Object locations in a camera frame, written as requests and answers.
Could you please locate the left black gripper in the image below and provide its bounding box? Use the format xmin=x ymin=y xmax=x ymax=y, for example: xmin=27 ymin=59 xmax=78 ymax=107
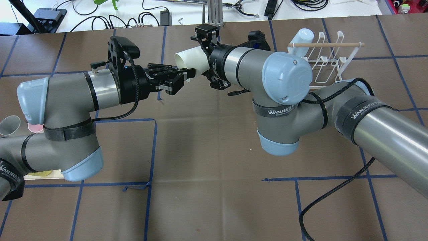
xmin=116 ymin=64 xmax=196 ymax=104

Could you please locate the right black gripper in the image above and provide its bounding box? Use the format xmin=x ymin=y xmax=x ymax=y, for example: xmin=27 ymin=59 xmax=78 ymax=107
xmin=191 ymin=24 xmax=237 ymax=90

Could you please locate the pale green plastic cup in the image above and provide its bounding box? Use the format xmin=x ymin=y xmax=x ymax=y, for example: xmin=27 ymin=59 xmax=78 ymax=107
xmin=174 ymin=46 xmax=209 ymax=77

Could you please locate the blue plastic cup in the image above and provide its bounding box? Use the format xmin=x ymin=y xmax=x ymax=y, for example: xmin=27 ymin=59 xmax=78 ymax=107
xmin=287 ymin=28 xmax=314 ymax=57

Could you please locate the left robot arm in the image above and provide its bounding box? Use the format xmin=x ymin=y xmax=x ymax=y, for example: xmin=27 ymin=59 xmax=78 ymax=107
xmin=1 ymin=64 xmax=196 ymax=201

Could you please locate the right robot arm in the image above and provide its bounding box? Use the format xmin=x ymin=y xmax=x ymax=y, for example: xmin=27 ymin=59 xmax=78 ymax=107
xmin=191 ymin=23 xmax=428 ymax=196

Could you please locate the pink plastic cup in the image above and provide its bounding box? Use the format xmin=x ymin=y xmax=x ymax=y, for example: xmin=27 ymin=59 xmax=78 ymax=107
xmin=27 ymin=123 xmax=44 ymax=133

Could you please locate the yellow plastic cup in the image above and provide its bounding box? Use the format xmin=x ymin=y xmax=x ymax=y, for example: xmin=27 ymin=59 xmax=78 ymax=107
xmin=27 ymin=170 xmax=52 ymax=177

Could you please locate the grey plastic cup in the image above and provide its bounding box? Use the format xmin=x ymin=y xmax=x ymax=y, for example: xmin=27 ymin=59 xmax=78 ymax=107
xmin=0 ymin=115 xmax=21 ymax=136

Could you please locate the grey claw tool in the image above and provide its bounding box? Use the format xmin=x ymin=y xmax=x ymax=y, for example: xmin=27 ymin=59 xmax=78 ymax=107
xmin=223 ymin=0 xmax=260 ymax=19

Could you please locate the black power adapter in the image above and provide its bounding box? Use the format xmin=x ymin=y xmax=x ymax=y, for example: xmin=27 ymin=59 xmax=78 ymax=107
xmin=159 ymin=10 xmax=172 ymax=26

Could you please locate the cream plastic tray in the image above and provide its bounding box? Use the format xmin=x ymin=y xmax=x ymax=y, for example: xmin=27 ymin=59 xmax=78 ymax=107
xmin=23 ymin=170 xmax=64 ymax=180

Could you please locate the aluminium frame post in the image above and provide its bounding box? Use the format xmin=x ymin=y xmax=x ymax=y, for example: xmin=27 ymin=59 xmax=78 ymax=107
xmin=207 ymin=0 xmax=224 ymax=27

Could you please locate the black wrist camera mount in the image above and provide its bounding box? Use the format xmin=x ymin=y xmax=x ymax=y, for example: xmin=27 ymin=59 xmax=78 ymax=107
xmin=90 ymin=36 xmax=140 ymax=75

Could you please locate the white wire cup rack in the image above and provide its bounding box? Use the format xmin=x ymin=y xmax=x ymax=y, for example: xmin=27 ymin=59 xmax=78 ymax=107
xmin=287 ymin=31 xmax=365 ymax=89

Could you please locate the black braided cable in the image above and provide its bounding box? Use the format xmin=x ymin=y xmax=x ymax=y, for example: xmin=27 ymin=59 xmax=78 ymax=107
xmin=299 ymin=78 xmax=377 ymax=241

